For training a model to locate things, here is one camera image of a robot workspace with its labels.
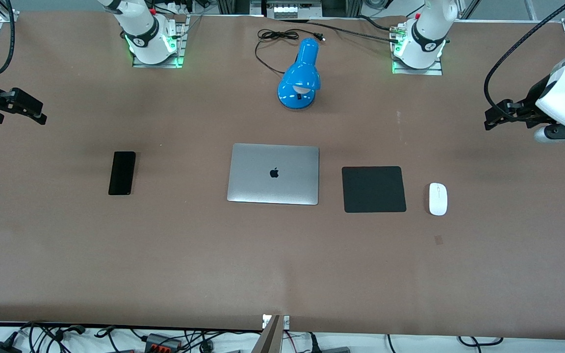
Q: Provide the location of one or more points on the metal post bracket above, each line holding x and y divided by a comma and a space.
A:
286, 321

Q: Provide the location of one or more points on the black smartphone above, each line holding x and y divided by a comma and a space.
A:
122, 173

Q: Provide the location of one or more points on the brown table cover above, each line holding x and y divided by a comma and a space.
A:
214, 255

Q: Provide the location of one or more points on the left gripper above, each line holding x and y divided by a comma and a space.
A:
530, 105

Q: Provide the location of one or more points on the silver closed laptop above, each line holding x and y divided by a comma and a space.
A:
292, 181

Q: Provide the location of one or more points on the grey slanted post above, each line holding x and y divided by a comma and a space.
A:
269, 338

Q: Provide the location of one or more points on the black power adapter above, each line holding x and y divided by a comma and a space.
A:
0, 347

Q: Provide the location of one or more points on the black mouse pad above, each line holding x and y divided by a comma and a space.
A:
373, 189

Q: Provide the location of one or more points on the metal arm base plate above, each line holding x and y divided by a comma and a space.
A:
180, 41
439, 68

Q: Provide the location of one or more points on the connector block with orange levers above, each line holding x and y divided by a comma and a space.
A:
164, 342

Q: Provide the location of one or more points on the white power strip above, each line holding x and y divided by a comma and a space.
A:
296, 12

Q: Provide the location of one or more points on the white computer mouse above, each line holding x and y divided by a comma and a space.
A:
438, 200

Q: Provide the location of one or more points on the blue desk lamp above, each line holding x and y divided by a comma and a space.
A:
299, 73

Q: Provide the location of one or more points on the aluminium frame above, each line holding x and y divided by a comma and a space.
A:
236, 6

